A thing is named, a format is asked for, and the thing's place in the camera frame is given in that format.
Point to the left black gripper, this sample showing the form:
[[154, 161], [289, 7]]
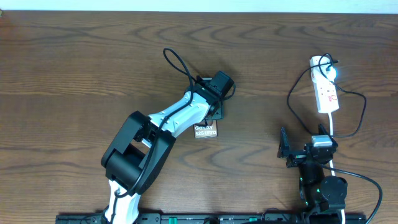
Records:
[[221, 116]]

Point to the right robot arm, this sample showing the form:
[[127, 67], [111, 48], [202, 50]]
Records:
[[323, 195]]

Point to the Galaxy S25 Ultra smartphone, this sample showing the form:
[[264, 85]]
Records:
[[206, 129]]

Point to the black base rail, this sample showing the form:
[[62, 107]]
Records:
[[156, 218]]

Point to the white USB charger plug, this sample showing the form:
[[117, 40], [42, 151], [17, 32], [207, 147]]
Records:
[[323, 74]]

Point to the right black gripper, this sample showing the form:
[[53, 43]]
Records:
[[284, 150]]

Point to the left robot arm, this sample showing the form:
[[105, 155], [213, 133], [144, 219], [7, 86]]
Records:
[[138, 152]]

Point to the white power strip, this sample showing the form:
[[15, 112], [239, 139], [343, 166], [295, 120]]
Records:
[[325, 93]]

